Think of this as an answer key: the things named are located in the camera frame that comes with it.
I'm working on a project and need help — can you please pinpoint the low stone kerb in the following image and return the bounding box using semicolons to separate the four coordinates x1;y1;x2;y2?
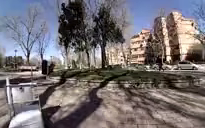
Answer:
46;77;204;89

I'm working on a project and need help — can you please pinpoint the group of dark trees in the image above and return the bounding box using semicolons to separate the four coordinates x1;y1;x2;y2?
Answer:
57;0;131;70

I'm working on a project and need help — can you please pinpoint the orange apartment building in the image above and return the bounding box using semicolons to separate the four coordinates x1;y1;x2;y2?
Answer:
129;29;155;66

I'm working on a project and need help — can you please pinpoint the tall beige apartment building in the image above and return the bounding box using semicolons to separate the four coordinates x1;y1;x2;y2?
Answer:
152;11;205;64

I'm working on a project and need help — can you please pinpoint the silver car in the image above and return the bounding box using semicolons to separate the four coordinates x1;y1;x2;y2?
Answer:
171;60;200;71

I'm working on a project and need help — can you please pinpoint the grey asphalt road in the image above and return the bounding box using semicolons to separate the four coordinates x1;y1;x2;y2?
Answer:
0;69;44;82

